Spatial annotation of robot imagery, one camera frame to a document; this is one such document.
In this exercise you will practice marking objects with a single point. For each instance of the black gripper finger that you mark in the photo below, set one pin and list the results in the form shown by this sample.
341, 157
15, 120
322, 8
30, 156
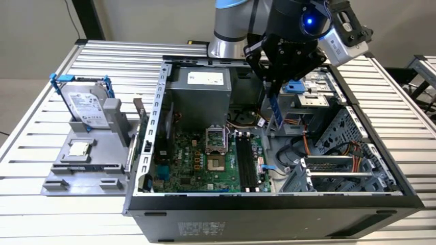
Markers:
311, 63
255, 54

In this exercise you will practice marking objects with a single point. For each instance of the blue RAM stick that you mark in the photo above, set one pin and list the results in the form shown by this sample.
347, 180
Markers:
277, 112

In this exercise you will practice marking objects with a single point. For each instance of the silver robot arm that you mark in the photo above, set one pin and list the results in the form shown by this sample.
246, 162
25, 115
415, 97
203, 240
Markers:
229, 28

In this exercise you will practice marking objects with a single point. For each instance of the black RAM slot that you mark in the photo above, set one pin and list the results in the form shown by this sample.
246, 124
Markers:
246, 163
254, 163
242, 163
250, 163

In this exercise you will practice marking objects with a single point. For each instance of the blue drive bay latch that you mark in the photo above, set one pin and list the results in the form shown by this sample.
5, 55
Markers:
295, 88

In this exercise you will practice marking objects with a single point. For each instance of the grey power supply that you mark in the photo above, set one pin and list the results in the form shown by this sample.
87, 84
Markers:
198, 104

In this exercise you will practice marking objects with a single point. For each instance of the metal slat side table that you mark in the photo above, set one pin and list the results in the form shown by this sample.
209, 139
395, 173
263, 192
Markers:
425, 62

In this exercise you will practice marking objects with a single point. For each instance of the metal locking lever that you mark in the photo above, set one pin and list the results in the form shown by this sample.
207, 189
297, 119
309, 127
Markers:
226, 141

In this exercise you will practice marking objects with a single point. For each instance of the grey disk bay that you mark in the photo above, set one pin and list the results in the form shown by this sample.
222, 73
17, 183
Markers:
327, 163

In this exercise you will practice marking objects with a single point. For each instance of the black case fan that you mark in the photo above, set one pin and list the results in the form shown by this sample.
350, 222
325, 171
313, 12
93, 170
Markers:
166, 137

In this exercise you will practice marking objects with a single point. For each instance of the green graphics card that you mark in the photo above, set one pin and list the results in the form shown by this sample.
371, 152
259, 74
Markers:
143, 122

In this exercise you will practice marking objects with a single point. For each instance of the CPU socket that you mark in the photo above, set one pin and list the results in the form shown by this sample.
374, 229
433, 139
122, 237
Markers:
217, 165

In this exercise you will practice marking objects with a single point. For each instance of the green motherboard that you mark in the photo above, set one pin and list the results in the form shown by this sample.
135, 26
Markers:
191, 176

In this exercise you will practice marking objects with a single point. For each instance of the hard disk in blue carrier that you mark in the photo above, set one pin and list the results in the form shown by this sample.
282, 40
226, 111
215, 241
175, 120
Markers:
86, 102

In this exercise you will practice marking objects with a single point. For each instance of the blue expansion slot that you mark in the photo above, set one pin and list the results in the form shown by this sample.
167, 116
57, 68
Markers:
205, 190

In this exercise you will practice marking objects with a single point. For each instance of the grey parts rack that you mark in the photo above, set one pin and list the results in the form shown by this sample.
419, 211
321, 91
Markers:
106, 153

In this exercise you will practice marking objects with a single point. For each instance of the silver CPU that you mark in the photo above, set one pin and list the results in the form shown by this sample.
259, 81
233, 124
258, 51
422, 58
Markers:
81, 149

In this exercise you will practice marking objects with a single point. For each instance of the black PC case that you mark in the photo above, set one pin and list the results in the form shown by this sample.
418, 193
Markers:
238, 219

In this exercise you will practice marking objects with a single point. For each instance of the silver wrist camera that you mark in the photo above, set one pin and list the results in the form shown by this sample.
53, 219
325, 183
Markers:
341, 54

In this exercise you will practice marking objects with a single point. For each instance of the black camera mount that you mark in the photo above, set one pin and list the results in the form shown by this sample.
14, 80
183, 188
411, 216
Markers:
359, 35

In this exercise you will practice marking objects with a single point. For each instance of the black vertical post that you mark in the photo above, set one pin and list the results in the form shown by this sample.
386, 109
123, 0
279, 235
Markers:
90, 20

